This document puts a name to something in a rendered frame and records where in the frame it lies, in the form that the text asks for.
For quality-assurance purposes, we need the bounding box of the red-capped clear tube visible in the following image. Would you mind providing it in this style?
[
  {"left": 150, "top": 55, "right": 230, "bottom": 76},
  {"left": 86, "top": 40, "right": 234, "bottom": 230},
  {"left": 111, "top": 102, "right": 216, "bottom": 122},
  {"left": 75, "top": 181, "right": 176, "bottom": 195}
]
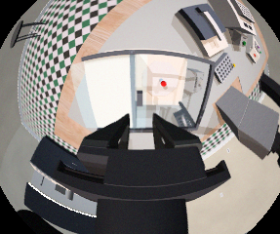
[{"left": 159, "top": 78, "right": 167, "bottom": 87}]

